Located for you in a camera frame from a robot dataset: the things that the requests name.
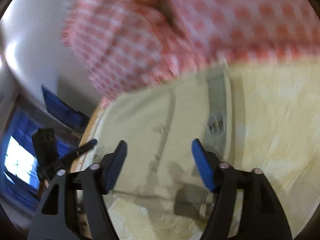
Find beige khaki pants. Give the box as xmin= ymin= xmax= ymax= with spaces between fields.
xmin=95 ymin=67 xmax=232 ymax=219

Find blue window curtain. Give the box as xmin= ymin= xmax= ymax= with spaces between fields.
xmin=2 ymin=86 xmax=89 ymax=212

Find red white checkered pillow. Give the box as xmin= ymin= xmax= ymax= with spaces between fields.
xmin=62 ymin=0 xmax=319 ymax=103

